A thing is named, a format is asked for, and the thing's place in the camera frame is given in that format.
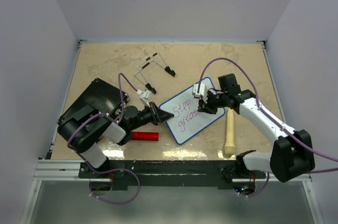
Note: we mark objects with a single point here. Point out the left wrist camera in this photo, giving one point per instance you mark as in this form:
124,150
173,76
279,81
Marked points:
144,97

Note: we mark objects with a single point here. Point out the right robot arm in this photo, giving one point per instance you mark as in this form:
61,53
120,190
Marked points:
290,156

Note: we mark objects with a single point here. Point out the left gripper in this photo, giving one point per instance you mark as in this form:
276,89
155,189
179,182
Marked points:
158,115

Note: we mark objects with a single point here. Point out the black carrying case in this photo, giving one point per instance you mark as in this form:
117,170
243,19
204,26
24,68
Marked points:
101,96

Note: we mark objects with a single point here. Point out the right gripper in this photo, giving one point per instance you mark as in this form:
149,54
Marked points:
207,107

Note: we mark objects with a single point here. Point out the wire whiteboard stand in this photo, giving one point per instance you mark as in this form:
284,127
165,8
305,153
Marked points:
150,68

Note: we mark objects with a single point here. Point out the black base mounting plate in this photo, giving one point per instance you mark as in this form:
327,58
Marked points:
125,173

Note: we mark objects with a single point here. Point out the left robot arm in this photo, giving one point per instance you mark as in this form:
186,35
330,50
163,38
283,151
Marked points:
83,129

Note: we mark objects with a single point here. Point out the blue framed whiteboard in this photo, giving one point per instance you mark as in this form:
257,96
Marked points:
187,121

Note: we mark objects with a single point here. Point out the red glitter microphone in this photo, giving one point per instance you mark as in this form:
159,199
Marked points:
145,136

